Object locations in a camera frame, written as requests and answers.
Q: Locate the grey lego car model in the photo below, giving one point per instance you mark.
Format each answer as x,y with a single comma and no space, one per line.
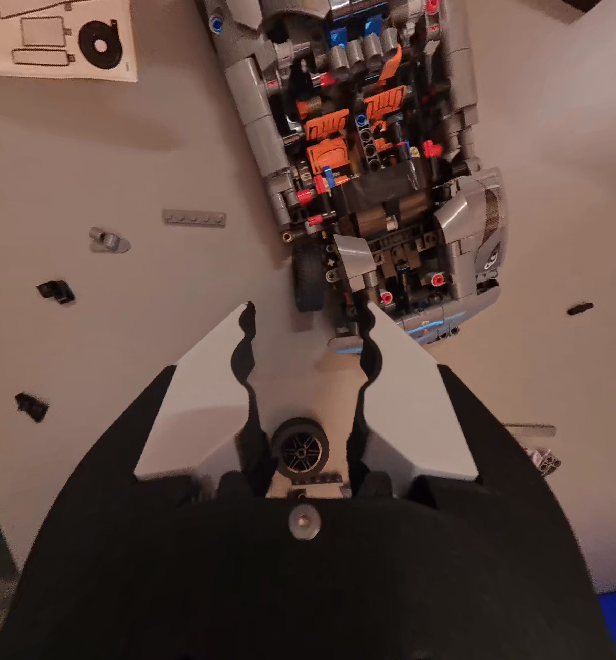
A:
380,180

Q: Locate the grey curved lego piece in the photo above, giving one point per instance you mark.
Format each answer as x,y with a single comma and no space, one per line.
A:
109,241

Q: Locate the long grey lego plate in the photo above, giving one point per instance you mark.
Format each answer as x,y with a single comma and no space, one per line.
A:
194,218

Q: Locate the short black lego pin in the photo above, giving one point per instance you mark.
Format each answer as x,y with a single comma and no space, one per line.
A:
580,309

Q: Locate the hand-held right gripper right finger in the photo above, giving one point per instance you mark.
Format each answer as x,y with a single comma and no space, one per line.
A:
421,412

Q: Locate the paper parts template sheet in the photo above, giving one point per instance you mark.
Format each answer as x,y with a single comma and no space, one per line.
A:
44,51

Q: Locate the black lego wheel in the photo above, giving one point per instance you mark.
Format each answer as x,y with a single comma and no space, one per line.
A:
300,448

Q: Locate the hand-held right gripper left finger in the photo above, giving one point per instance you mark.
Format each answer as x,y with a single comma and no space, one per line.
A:
194,412

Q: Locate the grey lego connector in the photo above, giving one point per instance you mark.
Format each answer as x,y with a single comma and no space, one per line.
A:
543,460

